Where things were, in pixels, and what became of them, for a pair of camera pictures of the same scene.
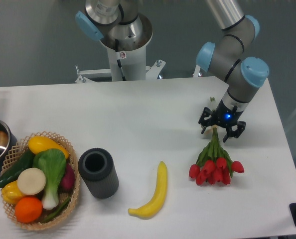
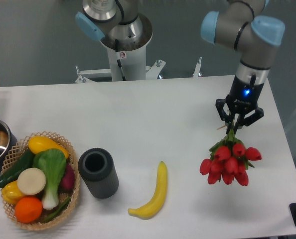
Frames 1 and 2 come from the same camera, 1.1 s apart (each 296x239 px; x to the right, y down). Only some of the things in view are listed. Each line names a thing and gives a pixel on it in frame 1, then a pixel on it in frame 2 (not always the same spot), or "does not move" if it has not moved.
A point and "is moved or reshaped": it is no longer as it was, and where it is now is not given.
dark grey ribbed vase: x=96 y=167 does not move
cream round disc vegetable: x=31 y=181 does not move
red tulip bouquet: x=214 y=164 is moved or reshaped
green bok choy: x=53 y=163 does not move
